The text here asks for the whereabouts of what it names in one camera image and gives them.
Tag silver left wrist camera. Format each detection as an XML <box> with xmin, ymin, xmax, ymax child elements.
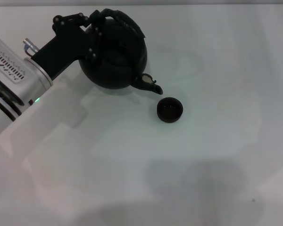
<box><xmin>0</xmin><ymin>32</ymin><xmax>27</xmax><ymax>84</ymax></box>

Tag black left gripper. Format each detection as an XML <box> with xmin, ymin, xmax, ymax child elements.
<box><xmin>30</xmin><ymin>10</ymin><xmax>106</xmax><ymax>81</ymax></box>

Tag black round teapot with handle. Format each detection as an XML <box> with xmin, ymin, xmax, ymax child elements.
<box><xmin>78</xmin><ymin>8</ymin><xmax>164</xmax><ymax>95</ymax></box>

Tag small dark teacup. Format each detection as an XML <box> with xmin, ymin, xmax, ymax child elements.
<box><xmin>157</xmin><ymin>97</ymin><xmax>183</xmax><ymax>124</ymax></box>

